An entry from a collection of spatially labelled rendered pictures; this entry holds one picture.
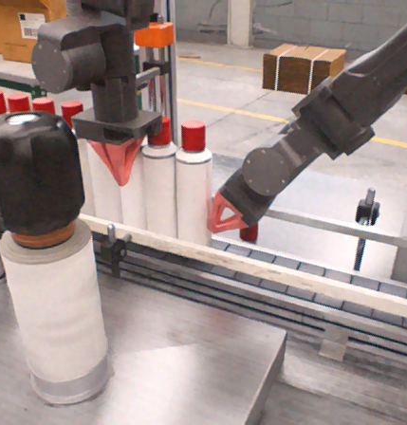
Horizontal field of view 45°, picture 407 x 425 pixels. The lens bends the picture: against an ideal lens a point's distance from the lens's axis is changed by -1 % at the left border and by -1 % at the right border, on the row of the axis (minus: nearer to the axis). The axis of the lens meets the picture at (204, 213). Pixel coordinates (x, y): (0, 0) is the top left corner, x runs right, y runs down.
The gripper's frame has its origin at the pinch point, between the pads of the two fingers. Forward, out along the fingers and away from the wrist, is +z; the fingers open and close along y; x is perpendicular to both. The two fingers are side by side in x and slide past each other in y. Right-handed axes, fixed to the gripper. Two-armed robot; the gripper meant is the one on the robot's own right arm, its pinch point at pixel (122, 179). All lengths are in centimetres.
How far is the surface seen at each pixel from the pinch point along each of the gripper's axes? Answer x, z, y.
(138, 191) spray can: 4.9, 4.3, -1.0
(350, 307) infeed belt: 3.2, 13.7, 32.2
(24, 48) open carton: 122, 15, -137
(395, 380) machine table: -2.0, 18.8, 39.4
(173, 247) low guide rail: 2.2, 10.7, 6.2
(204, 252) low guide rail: 2.2, 10.3, 11.3
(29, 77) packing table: 103, 22, -118
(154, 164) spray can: 3.4, -1.4, 3.1
